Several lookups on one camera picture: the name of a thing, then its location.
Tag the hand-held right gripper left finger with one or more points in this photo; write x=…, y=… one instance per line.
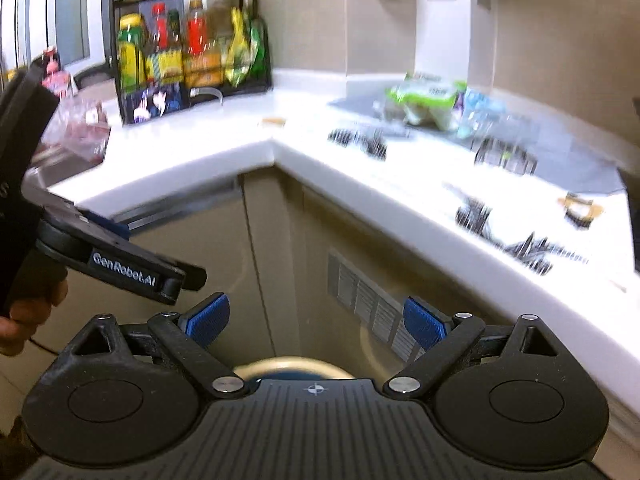
x=207, y=317

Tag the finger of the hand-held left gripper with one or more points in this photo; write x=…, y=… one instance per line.
x=192, y=277
x=107, y=227

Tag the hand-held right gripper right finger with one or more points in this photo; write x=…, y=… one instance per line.
x=425, y=325

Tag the person's left hand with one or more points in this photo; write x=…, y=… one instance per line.
x=20, y=325

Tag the steel sink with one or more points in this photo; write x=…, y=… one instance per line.
x=60, y=170

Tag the clear plastic bag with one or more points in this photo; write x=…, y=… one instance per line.
x=82, y=125

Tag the pink packet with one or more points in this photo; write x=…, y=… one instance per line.
x=55, y=72

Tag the cabinet vent grille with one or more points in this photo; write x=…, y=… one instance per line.
x=365, y=295

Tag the dark grey pan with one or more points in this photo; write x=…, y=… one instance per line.
x=95, y=76

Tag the beige round bin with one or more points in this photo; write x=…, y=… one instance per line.
x=290, y=364

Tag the window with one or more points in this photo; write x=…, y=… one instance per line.
x=65, y=15

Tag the black striped paper scrap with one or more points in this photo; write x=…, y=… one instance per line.
x=505, y=155
x=372, y=145
x=472, y=215
x=530, y=252

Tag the yellow green bottle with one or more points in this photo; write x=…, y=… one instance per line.
x=131, y=55

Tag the printed picture card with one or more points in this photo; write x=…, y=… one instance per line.
x=152, y=102

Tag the red capped sauce bottle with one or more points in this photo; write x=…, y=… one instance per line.
x=162, y=55

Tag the clear plastic container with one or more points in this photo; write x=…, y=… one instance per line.
x=207, y=92

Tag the small brown paper scrap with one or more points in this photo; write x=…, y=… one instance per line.
x=273, y=121

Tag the orange bottle with red label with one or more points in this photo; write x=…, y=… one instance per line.
x=200, y=55

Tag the brown black wrapper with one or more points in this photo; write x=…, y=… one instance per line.
x=580, y=207

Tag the grey counter mat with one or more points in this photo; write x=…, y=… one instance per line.
x=570, y=160

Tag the yellow snack bag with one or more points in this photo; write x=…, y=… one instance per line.
x=237, y=50

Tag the blue plastic wrapper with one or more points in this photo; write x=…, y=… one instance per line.
x=480, y=107

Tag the green white plastic package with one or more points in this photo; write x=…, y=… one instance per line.
x=425, y=97

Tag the black stove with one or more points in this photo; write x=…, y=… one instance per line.
x=634, y=220

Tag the green snack bag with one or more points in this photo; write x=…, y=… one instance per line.
x=257, y=47

